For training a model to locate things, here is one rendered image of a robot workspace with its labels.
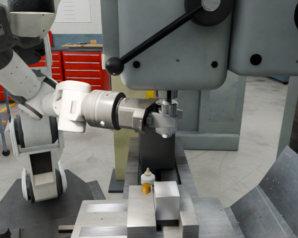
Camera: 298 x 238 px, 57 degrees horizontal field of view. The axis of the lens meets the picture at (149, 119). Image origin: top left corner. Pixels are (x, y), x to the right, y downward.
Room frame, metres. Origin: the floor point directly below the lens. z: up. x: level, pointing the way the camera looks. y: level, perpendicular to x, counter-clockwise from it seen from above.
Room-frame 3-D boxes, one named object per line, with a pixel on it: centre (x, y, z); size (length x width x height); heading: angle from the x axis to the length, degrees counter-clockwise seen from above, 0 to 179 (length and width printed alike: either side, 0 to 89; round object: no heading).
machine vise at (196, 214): (0.52, -0.01, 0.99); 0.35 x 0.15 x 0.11; 92
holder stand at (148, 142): (0.98, -0.02, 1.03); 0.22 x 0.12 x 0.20; 4
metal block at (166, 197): (0.52, -0.04, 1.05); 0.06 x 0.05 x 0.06; 2
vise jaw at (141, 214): (0.52, 0.02, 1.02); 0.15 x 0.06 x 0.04; 2
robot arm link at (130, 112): (0.59, 0.05, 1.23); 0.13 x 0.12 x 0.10; 161
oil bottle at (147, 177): (0.68, 0.00, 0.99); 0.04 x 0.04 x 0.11
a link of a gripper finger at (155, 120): (0.53, -0.03, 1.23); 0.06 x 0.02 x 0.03; 70
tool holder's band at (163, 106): (0.56, -0.04, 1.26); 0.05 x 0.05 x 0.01
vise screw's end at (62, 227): (0.51, 0.19, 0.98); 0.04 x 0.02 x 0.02; 92
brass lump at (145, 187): (0.57, 0.01, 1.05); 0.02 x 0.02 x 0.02
